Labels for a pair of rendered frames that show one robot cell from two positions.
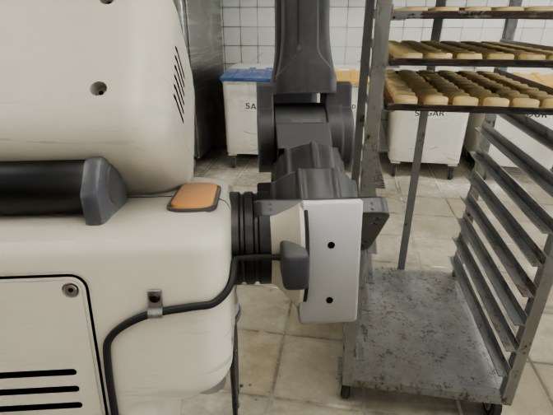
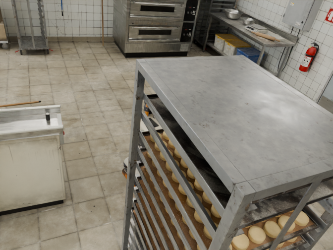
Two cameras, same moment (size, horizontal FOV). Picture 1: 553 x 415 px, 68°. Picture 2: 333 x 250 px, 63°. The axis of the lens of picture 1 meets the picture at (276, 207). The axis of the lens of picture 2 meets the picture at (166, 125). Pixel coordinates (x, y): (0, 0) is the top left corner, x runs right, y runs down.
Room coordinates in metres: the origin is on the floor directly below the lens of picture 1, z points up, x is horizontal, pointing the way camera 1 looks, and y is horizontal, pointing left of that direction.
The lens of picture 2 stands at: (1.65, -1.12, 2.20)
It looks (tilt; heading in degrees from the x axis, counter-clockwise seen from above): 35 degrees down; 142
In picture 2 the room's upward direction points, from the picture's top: 10 degrees clockwise
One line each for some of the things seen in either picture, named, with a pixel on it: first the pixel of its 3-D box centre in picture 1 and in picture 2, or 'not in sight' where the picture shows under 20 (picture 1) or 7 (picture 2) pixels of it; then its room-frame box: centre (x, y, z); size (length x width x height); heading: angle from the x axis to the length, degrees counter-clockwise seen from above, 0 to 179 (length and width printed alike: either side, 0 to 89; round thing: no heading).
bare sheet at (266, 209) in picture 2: not in sight; (232, 136); (1.20, -0.49, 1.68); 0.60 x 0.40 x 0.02; 171
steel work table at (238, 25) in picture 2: not in sight; (242, 45); (-2.08, 3.43, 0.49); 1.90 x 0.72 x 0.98; 171
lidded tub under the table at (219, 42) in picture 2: not in sight; (226, 42); (-2.62, 3.52, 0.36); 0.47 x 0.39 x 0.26; 79
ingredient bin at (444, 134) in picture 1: (424, 121); not in sight; (3.24, -1.16, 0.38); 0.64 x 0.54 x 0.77; 170
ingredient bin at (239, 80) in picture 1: (262, 115); not in sight; (3.45, 0.12, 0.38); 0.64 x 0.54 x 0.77; 173
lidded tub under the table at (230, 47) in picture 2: not in sight; (236, 48); (-2.22, 3.45, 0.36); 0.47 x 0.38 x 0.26; 81
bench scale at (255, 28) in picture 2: not in sight; (256, 29); (-1.80, 3.35, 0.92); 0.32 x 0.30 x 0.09; 88
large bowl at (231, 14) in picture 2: not in sight; (232, 15); (-2.62, 3.50, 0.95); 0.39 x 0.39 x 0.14
